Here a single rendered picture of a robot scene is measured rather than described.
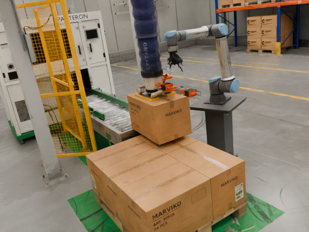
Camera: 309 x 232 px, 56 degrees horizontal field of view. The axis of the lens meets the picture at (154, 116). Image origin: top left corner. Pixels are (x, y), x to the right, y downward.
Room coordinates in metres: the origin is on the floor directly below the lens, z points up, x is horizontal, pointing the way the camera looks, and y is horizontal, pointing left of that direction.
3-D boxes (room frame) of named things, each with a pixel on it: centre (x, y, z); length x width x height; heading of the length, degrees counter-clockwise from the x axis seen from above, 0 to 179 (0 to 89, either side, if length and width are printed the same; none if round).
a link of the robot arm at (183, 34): (2.67, -0.32, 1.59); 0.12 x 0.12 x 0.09; 40
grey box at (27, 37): (3.34, 1.27, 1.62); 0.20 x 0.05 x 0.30; 30
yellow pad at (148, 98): (2.88, 0.05, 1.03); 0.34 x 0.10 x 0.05; 30
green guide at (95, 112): (4.33, 1.11, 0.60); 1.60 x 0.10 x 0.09; 30
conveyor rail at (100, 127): (4.00, 0.98, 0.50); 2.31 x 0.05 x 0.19; 30
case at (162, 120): (2.91, -0.04, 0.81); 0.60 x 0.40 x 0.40; 28
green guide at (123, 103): (4.61, 0.65, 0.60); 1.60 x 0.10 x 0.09; 30
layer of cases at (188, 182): (2.42, 0.02, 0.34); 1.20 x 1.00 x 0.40; 30
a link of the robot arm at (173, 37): (2.59, -0.24, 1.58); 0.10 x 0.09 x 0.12; 130
